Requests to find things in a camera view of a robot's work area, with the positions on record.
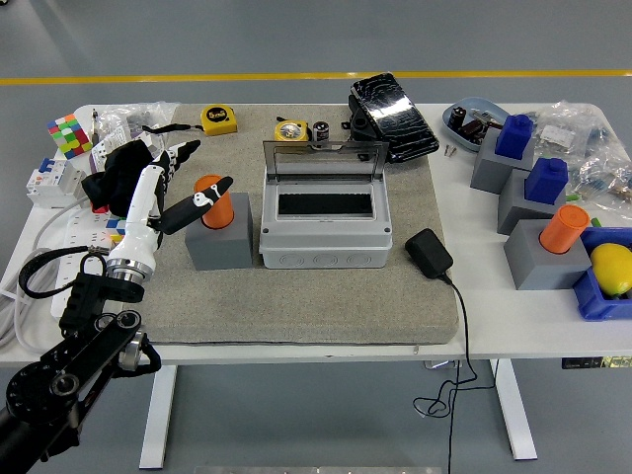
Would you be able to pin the grey pen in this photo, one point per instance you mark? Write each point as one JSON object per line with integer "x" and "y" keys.
{"x": 94, "y": 126}

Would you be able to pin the grey electrical junction box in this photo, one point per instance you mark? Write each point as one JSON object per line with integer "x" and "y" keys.
{"x": 326, "y": 242}

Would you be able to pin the black capacitor with silver cap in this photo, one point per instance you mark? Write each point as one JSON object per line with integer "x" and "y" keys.
{"x": 456, "y": 116}

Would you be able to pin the black power adapter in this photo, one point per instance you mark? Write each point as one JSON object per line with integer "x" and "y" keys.
{"x": 428, "y": 254}

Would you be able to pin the white table leg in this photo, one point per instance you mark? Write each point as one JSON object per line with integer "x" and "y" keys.
{"x": 158, "y": 419}
{"x": 513, "y": 410}

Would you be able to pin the clear bag of white parts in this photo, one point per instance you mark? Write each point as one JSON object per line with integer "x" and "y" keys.
{"x": 563, "y": 131}

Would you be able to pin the yellow round tape measure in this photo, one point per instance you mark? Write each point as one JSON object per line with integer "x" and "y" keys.
{"x": 290, "y": 131}

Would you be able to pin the grey-brown mat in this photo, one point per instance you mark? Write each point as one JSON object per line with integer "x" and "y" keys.
{"x": 296, "y": 306}

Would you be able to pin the white circuit breaker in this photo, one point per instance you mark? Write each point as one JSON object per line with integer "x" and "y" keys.
{"x": 52, "y": 182}

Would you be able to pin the large colourful puzzle cube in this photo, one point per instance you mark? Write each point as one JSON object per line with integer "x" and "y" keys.
{"x": 69, "y": 135}

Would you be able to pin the yellow square tape measure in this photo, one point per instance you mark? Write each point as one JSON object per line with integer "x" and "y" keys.
{"x": 218, "y": 121}

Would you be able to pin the blue bottle-shaped block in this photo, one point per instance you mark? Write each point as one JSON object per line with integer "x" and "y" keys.
{"x": 545, "y": 180}
{"x": 513, "y": 138}

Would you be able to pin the clear hinged box lid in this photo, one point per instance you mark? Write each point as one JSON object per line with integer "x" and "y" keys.
{"x": 326, "y": 160}

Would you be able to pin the brown electronic parts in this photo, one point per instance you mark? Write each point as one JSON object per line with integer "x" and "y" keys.
{"x": 473, "y": 131}

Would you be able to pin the blue-grey oval tray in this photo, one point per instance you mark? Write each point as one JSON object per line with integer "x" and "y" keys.
{"x": 474, "y": 106}

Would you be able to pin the clear plastic bag of parts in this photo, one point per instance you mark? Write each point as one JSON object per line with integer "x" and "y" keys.
{"x": 138, "y": 118}

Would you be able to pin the small black cylinder capacitor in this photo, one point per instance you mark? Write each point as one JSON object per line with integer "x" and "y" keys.
{"x": 321, "y": 132}

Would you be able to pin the black table control panel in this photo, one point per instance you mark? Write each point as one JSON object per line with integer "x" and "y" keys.
{"x": 592, "y": 363}

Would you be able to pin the small colourful puzzle cube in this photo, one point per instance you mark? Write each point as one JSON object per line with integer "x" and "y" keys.
{"x": 116, "y": 232}

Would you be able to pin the yellow lemon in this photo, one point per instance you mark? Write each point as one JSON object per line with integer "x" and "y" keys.
{"x": 612, "y": 269}

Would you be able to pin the grey block with round hole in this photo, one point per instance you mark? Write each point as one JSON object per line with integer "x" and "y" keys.
{"x": 222, "y": 252}

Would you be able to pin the grey block holder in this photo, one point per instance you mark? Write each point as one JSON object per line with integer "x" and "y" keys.
{"x": 486, "y": 170}
{"x": 538, "y": 266}
{"x": 513, "y": 212}

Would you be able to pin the white power strip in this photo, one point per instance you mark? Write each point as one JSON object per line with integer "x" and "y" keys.
{"x": 81, "y": 232}

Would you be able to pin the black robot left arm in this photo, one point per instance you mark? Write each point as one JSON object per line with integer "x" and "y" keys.
{"x": 74, "y": 355}

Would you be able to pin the black cloth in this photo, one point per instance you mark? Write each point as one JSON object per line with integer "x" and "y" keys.
{"x": 116, "y": 173}

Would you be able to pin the orange cylinder battery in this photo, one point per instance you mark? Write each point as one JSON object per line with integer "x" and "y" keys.
{"x": 563, "y": 229}
{"x": 222, "y": 214}

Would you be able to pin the blue storage bin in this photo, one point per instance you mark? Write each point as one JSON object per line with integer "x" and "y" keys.
{"x": 597, "y": 303}

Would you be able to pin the clear bag of resistors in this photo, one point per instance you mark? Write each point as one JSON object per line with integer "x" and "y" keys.
{"x": 605, "y": 178}

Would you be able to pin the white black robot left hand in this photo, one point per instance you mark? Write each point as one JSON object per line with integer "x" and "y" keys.
{"x": 140, "y": 207}

